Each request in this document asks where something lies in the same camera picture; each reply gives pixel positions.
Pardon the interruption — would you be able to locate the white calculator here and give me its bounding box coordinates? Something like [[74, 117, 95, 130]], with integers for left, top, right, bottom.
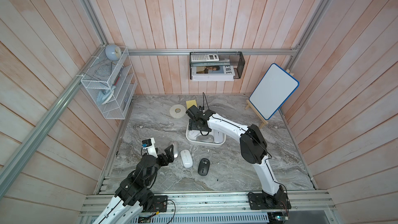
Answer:
[[190, 54, 219, 63]]

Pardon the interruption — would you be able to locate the black mesh wall basket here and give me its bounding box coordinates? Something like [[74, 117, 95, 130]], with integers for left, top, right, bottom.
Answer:
[[189, 51, 245, 82]]

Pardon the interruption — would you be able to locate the white plastic storage box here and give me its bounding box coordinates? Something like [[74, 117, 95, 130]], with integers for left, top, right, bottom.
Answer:
[[186, 125, 226, 148]]

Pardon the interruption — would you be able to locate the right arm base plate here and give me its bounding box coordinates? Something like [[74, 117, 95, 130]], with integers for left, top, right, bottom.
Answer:
[[247, 185, 291, 210]]

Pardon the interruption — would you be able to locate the white ribbed computer mouse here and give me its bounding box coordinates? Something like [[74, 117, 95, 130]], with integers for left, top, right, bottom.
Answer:
[[188, 130, 201, 141]]

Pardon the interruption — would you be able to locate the white magazine book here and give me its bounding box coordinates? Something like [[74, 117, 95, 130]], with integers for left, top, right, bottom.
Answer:
[[191, 59, 235, 82]]

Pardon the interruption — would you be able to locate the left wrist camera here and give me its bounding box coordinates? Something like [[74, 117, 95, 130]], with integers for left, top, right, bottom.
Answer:
[[142, 138, 158, 158]]

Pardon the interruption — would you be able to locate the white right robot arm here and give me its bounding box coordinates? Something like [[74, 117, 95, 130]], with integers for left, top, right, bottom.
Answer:
[[186, 105, 284, 199]]

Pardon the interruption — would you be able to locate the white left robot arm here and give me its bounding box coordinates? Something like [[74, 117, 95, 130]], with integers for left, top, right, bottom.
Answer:
[[94, 140, 175, 224]]

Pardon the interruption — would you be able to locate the white tape roll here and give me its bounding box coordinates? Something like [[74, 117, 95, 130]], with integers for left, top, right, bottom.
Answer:
[[169, 104, 186, 119]]

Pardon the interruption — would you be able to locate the small wooden easel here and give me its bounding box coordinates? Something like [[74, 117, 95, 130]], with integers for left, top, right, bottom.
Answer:
[[245, 100, 268, 129]]

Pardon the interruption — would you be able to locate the blue framed whiteboard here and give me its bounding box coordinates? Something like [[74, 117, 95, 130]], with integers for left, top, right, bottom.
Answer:
[[249, 63, 300, 120]]

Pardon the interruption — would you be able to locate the silver computer mouse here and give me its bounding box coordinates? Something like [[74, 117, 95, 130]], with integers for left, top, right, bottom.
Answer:
[[169, 141, 179, 158]]

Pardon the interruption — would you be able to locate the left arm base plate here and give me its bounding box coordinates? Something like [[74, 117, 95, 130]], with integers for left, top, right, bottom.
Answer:
[[140, 195, 168, 213]]

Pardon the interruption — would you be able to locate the yellow sticky note pad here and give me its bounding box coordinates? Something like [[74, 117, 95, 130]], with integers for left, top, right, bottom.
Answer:
[[186, 100, 198, 109]]

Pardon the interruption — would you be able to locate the black computer mouse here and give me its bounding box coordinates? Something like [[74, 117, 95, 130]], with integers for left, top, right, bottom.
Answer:
[[198, 158, 210, 176]]

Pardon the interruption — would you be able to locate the white wire wall shelf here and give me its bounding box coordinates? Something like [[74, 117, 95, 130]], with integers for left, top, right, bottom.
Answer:
[[81, 46, 138, 120]]

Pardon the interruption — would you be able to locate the white slim computer mouse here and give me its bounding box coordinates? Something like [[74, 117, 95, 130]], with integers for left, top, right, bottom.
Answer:
[[180, 149, 193, 168]]

